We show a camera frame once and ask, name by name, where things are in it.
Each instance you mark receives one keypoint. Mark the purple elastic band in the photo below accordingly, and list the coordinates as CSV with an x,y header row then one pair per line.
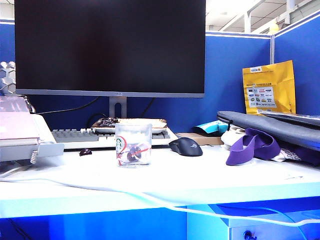
x,y
237,155

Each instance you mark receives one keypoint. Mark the grey laptop sleeve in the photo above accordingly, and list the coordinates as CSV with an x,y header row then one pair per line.
x,y
262,125

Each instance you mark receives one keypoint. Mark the narrow blue partition panel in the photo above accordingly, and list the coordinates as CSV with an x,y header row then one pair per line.
x,y
307,62

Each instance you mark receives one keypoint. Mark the yellow printed bag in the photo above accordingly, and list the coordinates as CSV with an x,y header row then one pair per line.
x,y
282,82

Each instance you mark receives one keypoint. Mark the printed clear glass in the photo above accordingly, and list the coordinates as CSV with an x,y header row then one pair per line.
x,y
132,135

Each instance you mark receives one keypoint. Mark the white drawer cabinet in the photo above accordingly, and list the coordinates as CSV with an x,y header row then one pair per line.
x,y
207,230

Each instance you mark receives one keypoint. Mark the white and grey keyboard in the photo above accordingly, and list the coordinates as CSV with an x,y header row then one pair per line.
x,y
75,136

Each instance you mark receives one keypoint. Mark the white hexagon ornament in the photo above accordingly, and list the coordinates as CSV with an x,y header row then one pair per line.
x,y
7,75

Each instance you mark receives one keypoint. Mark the drawer lock with key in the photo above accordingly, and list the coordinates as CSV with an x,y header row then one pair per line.
x,y
248,235

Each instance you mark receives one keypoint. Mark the silver laptop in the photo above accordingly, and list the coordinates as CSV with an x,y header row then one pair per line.
x,y
295,117

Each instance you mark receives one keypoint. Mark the dark red cherry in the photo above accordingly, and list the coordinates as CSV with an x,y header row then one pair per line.
x,y
85,152
131,156
138,149

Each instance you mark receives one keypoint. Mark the brown cardboard box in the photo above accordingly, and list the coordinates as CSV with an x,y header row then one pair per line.
x,y
200,138

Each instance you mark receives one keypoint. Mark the white and grey desk phone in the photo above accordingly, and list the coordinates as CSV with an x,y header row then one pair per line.
x,y
47,150

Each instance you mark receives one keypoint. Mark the grey monitor stand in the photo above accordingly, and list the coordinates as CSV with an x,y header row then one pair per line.
x,y
112,105

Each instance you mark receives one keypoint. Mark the patterned white cloth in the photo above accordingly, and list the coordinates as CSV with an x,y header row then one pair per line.
x,y
290,155

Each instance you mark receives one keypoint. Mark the black computer monitor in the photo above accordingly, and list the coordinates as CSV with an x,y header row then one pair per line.
x,y
110,45

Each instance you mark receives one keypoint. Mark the thin small stem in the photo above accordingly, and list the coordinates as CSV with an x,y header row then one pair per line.
x,y
293,177

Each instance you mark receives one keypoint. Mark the brown patterned plate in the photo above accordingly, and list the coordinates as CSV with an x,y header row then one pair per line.
x,y
156,125

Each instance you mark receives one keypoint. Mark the black computer mouse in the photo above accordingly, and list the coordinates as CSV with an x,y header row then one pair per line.
x,y
187,147

